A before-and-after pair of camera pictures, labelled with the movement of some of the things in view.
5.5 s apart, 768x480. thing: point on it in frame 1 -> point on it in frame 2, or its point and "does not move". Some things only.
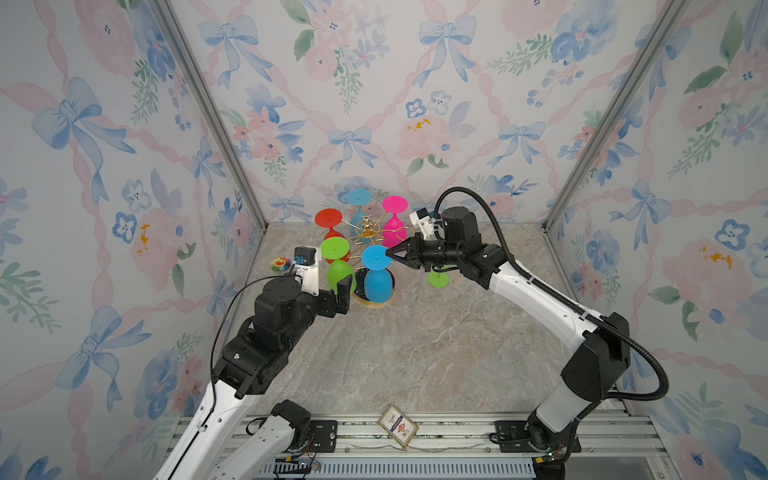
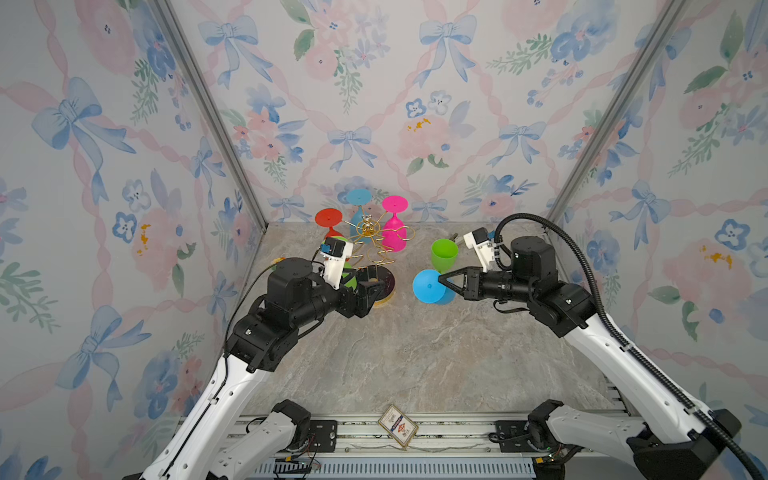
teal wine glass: [359, 198] does not move
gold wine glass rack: [368, 230] does not move
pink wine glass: [394, 231] does not move
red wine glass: [331, 218] does not move
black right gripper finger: [402, 257] -> [469, 291]
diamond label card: [398, 425] does not move
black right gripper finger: [407, 248] -> [471, 275]
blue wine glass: [378, 282] -> [427, 287]
